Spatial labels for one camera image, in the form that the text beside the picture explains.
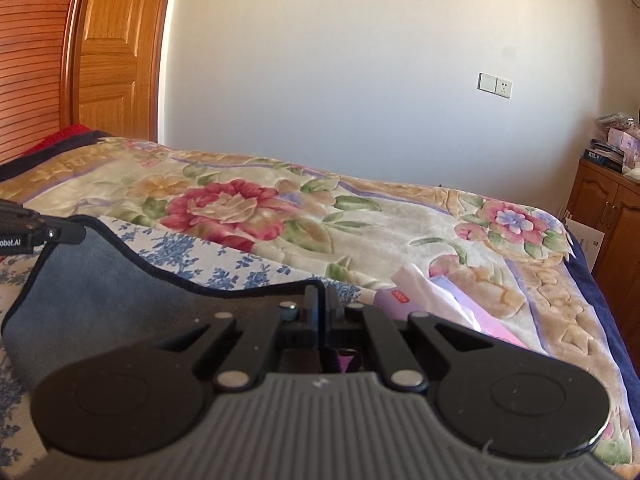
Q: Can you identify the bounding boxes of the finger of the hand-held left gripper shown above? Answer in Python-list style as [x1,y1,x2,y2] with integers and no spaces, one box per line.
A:
[31,214,87,248]

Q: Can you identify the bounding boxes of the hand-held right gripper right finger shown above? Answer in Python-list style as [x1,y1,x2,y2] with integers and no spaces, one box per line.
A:
[325,285,501,394]

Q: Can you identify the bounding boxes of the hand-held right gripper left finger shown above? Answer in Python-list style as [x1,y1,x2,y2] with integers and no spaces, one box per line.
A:
[165,282,326,392]

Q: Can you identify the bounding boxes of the grey-blue towel with dark trim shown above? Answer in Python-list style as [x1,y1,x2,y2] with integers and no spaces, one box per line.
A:
[0,215,323,393]

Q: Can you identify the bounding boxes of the red cloth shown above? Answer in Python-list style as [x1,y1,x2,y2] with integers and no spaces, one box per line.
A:
[22,122,97,160]

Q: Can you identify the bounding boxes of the floral plush blanket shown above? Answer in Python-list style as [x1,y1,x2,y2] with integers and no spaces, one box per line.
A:
[0,130,640,473]

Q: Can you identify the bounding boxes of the white sheet with blue flowers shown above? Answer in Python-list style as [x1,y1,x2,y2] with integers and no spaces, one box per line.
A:
[0,214,362,480]

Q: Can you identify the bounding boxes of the pink and purple packet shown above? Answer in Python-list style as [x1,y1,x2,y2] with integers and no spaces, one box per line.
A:
[374,285,532,352]

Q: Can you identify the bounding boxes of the wooden louvred panel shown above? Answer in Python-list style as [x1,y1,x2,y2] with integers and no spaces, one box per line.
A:
[0,0,95,166]

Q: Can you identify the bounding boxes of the wooden panel door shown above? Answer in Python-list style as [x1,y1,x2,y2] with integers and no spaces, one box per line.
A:
[74,0,179,142]

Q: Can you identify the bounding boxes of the wooden cabinet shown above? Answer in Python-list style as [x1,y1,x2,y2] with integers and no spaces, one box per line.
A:
[565,157,640,333]

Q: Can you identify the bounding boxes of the stack of books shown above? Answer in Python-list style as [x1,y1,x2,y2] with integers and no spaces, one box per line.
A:
[582,137,626,175]

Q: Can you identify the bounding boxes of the pink tissue packs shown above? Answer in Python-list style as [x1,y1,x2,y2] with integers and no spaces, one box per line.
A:
[604,124,640,171]

